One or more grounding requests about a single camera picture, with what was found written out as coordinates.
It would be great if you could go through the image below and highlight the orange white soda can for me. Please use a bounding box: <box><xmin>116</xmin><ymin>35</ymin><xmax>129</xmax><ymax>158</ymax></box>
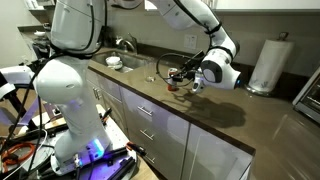
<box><xmin>167</xmin><ymin>67</ymin><xmax>180</xmax><ymax>92</ymax></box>

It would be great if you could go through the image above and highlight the white paper towel roll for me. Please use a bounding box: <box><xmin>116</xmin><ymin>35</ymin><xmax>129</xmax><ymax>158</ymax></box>
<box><xmin>245</xmin><ymin>31</ymin><xmax>296</xmax><ymax>98</ymax></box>

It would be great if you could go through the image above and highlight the chrome kitchen faucet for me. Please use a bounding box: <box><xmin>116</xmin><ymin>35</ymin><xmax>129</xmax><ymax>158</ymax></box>
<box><xmin>115</xmin><ymin>32</ymin><xmax>139</xmax><ymax>54</ymax></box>

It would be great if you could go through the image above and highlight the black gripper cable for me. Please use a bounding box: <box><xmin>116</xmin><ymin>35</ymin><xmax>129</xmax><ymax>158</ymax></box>
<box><xmin>155</xmin><ymin>52</ymin><xmax>201</xmax><ymax>89</ymax></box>

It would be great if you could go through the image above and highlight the orange black clamp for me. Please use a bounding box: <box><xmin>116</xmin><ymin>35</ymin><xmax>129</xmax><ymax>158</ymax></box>
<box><xmin>99</xmin><ymin>107</ymin><xmax>114</xmax><ymax>126</ymax></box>
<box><xmin>125</xmin><ymin>141</ymin><xmax>148</xmax><ymax>158</ymax></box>

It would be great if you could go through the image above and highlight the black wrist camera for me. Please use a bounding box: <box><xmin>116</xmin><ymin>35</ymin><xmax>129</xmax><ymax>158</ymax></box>
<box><xmin>182</xmin><ymin>49</ymin><xmax>206</xmax><ymax>69</ymax></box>

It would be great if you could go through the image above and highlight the silver drawer handle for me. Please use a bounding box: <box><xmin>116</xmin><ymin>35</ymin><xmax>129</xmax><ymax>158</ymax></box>
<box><xmin>137</xmin><ymin>105</ymin><xmax>154</xmax><ymax>117</ymax></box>
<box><xmin>144</xmin><ymin>154</ymin><xmax>157</xmax><ymax>165</ymax></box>
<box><xmin>139</xmin><ymin>128</ymin><xmax>156</xmax><ymax>141</ymax></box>

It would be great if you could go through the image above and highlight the silver toaster oven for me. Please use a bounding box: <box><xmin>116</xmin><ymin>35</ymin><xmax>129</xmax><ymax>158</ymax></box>
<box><xmin>292</xmin><ymin>66</ymin><xmax>320</xmax><ymax>125</ymax></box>

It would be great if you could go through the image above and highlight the light wooden cart top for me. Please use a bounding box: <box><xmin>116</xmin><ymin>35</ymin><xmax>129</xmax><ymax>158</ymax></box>
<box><xmin>16</xmin><ymin>103</ymin><xmax>160</xmax><ymax>180</ymax></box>

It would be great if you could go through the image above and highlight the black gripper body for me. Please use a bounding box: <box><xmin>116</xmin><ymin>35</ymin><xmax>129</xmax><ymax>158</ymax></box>
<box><xmin>182</xmin><ymin>63</ymin><xmax>202</xmax><ymax>83</ymax></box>

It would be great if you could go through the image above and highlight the small white bowl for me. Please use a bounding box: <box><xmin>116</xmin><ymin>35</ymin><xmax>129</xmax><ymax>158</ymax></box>
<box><xmin>107</xmin><ymin>63</ymin><xmax>124</xmax><ymax>71</ymax></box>

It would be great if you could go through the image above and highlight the large white bowl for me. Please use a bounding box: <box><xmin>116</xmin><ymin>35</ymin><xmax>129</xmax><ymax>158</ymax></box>
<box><xmin>105</xmin><ymin>55</ymin><xmax>123</xmax><ymax>68</ymax></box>

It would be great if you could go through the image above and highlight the white base cabinet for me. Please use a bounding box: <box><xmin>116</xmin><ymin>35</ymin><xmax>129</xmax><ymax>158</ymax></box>
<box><xmin>85</xmin><ymin>68</ymin><xmax>256</xmax><ymax>180</ymax></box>

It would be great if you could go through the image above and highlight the orange cable coil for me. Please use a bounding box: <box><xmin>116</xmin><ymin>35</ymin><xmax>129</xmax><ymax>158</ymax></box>
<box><xmin>0</xmin><ymin>141</ymin><xmax>37</xmax><ymax>174</ymax></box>

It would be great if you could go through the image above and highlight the white wall outlet plate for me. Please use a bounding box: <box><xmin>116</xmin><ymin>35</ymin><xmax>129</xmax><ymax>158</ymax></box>
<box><xmin>183</xmin><ymin>33</ymin><xmax>199</xmax><ymax>51</ymax></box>

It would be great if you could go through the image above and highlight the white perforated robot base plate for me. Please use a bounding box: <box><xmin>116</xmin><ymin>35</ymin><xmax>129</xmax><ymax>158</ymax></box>
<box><xmin>49</xmin><ymin>103</ymin><xmax>138</xmax><ymax>178</ymax></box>

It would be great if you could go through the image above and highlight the steel kitchen sink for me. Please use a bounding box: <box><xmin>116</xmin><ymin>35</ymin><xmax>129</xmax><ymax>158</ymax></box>
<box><xmin>90</xmin><ymin>49</ymin><xmax>155</xmax><ymax>74</ymax></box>

